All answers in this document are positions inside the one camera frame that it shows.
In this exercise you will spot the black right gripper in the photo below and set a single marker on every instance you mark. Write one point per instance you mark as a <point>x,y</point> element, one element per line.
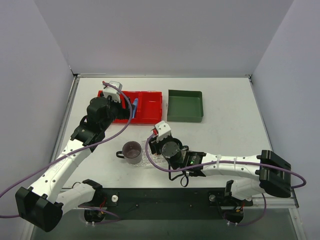
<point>153,147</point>

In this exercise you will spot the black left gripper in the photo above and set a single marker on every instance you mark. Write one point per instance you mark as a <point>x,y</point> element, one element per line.
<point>128,110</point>

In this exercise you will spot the blue toothpaste tube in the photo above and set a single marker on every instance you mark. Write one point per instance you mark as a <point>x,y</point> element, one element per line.
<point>135,104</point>

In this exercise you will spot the mauve mug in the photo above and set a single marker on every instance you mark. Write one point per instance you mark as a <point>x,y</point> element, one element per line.
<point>131,152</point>

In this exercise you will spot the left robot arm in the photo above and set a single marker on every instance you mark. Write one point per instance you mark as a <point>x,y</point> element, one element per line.
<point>42,203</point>

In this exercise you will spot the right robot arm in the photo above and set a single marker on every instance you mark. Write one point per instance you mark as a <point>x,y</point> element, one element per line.
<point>257,174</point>

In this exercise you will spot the red compartment bin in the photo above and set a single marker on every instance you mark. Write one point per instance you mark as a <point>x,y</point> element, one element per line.
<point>149,109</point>

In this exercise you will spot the green plastic bin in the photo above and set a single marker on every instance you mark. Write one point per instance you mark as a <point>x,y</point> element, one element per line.
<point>185,106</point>

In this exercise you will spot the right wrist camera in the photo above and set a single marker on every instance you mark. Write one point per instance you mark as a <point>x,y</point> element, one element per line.
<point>163,130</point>

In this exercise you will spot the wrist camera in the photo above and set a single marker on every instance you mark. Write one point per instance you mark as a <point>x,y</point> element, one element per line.
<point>112,90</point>
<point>163,130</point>

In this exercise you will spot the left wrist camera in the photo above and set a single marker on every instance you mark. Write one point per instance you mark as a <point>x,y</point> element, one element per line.
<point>112,90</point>

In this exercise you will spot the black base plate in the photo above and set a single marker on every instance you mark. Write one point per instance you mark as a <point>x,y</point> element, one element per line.
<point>160,204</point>

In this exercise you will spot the aluminium table frame rail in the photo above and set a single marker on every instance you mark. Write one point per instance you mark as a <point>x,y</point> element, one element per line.
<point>273,202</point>

